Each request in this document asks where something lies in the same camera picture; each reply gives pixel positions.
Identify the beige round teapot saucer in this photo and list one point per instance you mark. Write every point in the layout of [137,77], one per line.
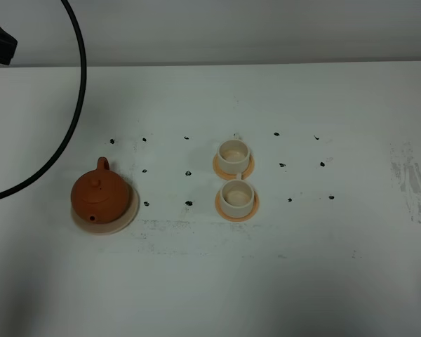
[115,226]

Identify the near white teacup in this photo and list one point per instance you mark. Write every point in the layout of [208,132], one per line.
[237,197]

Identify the near orange cup saucer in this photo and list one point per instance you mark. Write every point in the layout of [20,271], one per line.
[256,204]

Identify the far white teacup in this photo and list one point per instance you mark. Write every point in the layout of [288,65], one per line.
[233,156]

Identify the brown clay teapot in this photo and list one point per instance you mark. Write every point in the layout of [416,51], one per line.
[101,195]

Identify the far orange cup saucer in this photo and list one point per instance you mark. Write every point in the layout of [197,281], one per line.
[249,168]

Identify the white teacup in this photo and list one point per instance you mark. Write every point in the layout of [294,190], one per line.
[237,197]
[233,156]

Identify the orange cup saucer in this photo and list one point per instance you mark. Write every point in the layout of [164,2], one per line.
[249,168]
[256,204]

